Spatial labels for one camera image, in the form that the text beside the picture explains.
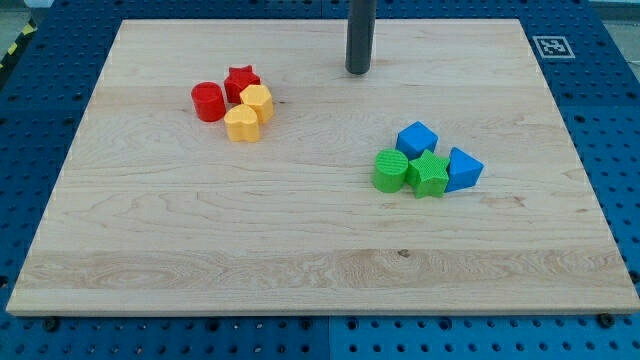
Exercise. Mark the green cylinder block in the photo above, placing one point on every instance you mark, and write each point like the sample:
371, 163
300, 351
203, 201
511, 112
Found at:
390, 170

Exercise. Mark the yellow heart block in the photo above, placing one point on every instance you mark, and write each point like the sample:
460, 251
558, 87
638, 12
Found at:
242, 124

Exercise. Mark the blue cube block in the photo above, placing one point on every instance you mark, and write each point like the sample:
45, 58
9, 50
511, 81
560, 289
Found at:
415, 139

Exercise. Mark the yellow hexagon block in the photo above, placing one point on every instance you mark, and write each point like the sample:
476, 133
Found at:
259, 98

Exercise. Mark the green star block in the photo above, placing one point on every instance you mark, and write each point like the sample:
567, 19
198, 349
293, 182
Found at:
428, 175

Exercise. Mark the red star block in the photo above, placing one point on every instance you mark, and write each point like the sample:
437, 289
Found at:
237, 80

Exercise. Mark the red cylinder block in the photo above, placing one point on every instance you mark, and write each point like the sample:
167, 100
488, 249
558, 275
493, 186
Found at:
208, 101

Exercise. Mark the blue triangular prism block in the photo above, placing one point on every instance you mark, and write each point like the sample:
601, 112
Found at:
464, 170

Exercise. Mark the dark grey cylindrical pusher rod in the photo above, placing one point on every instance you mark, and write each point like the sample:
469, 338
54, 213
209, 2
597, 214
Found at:
359, 37

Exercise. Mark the light wooden board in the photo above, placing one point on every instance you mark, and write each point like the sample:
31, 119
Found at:
157, 213

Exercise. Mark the white fiducial marker tag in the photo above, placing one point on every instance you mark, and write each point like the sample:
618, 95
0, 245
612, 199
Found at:
553, 47

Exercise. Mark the black bolt left front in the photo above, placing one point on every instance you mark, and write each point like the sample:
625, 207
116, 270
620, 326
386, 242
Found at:
50, 324

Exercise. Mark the black bolt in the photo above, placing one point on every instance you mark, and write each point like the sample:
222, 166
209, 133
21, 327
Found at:
606, 320
50, 324

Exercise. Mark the black bolt right front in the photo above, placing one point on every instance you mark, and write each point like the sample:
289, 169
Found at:
606, 320

